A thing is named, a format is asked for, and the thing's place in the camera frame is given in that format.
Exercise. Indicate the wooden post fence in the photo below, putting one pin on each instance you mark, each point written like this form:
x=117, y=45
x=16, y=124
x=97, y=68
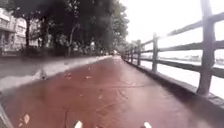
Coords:
x=206, y=50

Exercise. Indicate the grey asphalt road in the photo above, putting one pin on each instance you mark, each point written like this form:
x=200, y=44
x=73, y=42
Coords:
x=20, y=65

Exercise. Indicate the robot's own part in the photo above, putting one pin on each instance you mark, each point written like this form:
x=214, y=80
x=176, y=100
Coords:
x=78, y=124
x=147, y=125

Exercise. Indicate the row of trees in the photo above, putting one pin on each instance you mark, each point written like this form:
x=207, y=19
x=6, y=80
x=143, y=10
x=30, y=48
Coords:
x=76, y=23

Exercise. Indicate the red paved path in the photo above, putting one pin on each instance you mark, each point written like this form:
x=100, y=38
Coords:
x=106, y=93

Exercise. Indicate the pale building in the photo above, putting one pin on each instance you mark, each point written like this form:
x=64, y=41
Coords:
x=11, y=31

